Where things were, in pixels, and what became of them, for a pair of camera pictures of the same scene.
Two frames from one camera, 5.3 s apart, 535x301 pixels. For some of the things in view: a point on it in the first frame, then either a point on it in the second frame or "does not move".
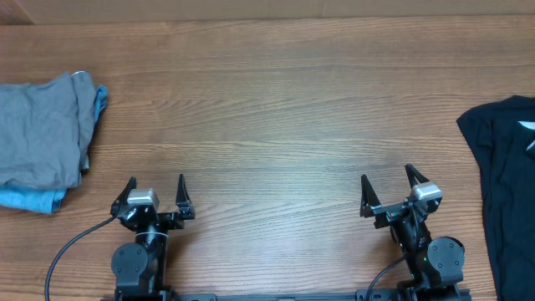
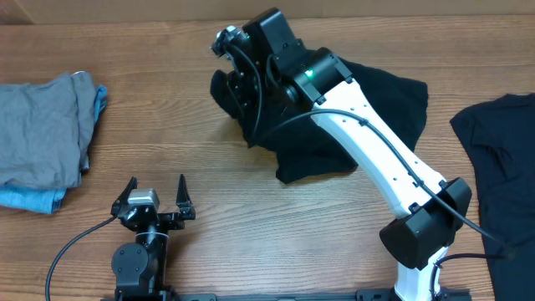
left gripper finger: x=182 y=196 does not move
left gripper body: x=173 y=221 does not move
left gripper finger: x=122 y=199 does not move
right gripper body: x=395 y=208 -> x=233 y=82
